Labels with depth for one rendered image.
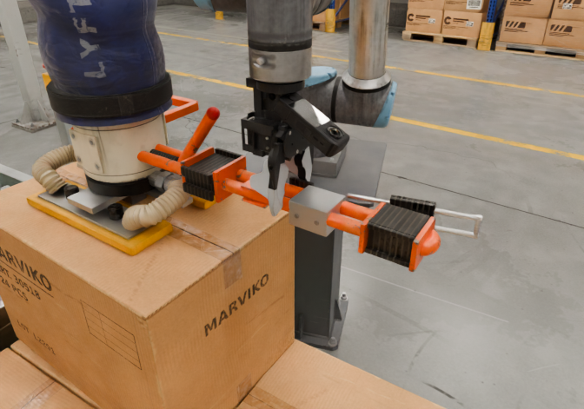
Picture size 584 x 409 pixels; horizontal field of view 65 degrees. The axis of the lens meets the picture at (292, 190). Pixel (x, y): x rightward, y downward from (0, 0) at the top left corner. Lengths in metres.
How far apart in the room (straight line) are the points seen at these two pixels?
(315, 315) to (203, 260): 1.11
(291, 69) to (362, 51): 0.75
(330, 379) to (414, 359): 0.86
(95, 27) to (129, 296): 0.44
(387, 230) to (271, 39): 0.30
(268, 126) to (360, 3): 0.72
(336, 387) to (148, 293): 0.54
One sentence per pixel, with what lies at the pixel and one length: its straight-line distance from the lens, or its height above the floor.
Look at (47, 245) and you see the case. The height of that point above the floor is 0.94.
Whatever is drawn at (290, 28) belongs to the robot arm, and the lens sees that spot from 0.63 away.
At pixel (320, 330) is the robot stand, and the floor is 0.05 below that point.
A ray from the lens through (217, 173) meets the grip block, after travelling 0.78.
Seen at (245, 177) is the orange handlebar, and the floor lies 1.08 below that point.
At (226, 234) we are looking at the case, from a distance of 0.90.
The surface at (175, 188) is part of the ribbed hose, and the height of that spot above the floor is 1.04.
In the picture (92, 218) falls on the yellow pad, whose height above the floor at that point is 0.97.
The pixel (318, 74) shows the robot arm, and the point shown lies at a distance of 1.49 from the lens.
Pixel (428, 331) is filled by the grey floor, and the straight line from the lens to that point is 2.10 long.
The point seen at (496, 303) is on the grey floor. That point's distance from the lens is 2.33.
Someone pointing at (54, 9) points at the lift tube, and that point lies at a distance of 0.87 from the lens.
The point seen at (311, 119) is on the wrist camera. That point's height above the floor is 1.22.
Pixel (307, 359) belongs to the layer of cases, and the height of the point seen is 0.54.
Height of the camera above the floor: 1.44
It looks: 29 degrees down
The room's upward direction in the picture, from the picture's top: straight up
